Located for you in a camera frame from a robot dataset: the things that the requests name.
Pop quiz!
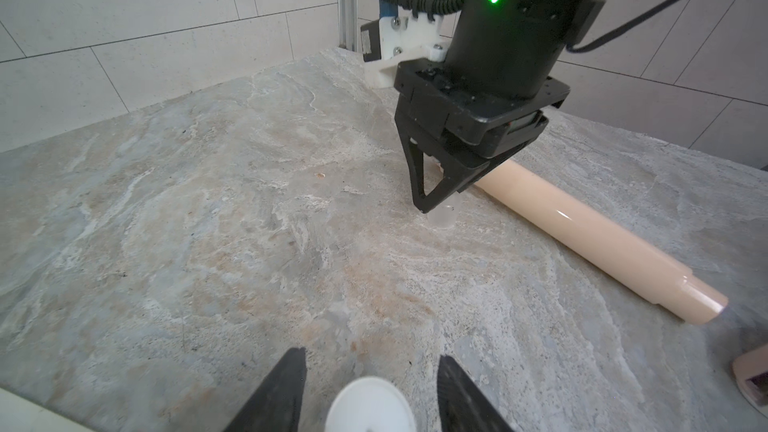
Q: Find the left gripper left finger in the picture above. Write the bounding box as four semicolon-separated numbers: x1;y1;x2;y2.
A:
225;347;307;432

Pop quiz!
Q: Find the white glue stick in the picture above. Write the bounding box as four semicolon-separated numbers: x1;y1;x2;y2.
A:
427;202;458;228

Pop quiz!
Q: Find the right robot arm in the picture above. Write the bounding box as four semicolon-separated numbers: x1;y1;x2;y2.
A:
361;0;661;213

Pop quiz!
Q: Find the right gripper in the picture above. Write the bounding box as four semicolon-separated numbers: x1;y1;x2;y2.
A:
394;58;570;214

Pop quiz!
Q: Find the cream white envelope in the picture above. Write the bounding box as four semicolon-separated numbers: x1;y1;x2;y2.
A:
0;389;91;432

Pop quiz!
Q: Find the pink white tape dispenser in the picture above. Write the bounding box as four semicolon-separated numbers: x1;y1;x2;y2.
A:
732;344;768;416

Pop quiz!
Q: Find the beige toy microphone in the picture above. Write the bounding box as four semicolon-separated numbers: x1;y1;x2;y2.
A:
476;160;728;325

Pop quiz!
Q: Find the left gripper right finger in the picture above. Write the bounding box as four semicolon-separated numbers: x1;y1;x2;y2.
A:
436;355;513;432

